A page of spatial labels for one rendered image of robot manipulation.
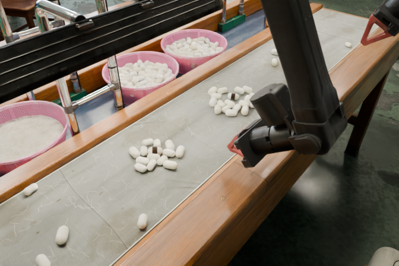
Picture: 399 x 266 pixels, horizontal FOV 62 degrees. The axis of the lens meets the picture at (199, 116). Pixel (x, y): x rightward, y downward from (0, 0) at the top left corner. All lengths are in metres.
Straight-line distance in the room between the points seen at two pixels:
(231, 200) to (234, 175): 0.07
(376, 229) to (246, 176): 1.11
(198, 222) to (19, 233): 0.37
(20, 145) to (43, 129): 0.08
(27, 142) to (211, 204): 0.55
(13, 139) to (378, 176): 1.73
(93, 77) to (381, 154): 1.65
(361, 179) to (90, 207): 1.53
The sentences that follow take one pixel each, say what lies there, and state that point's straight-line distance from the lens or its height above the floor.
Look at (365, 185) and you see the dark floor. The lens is 1.97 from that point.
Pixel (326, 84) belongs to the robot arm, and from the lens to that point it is 0.54.
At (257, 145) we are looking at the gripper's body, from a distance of 0.67.
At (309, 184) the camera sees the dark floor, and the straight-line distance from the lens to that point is 1.87.
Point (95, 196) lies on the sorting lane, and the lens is 0.81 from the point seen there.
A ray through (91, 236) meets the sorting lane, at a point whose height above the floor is 0.74.
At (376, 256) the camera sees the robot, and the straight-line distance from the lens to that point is 1.39.
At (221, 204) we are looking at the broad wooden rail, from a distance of 0.73.
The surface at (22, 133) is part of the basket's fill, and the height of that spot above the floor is 0.74.
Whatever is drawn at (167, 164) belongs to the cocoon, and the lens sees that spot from 0.82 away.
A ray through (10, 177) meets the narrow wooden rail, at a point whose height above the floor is 0.76.
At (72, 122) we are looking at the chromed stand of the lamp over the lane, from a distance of 0.93.
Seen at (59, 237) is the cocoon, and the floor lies 0.76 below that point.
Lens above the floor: 1.34
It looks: 37 degrees down
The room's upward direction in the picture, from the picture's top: straight up
